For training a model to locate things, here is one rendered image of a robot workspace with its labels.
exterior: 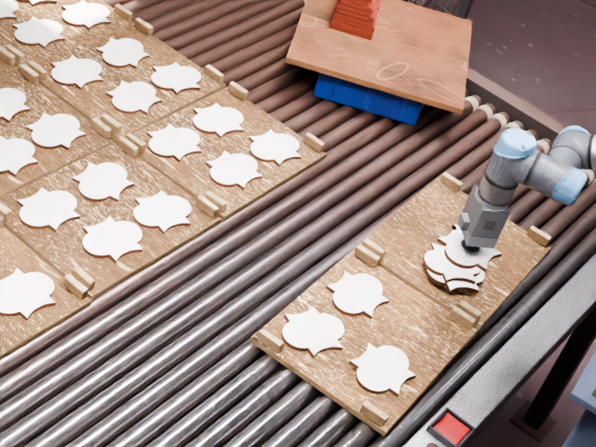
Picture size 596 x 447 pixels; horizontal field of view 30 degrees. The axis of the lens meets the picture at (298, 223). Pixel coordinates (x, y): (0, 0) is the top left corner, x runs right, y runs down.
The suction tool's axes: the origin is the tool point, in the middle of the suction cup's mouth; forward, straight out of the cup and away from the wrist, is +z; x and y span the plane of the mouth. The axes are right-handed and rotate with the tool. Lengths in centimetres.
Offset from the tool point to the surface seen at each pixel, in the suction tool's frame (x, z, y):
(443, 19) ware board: 20, 8, -112
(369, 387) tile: -22.1, 17.1, 26.8
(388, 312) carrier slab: -13.7, 18.2, 3.6
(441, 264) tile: 0.6, 14.9, -10.4
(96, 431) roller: -78, 20, 40
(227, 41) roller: -44, 22, -105
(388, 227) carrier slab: -8.8, 18.3, -25.6
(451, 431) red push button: -5.1, 18.9, 35.5
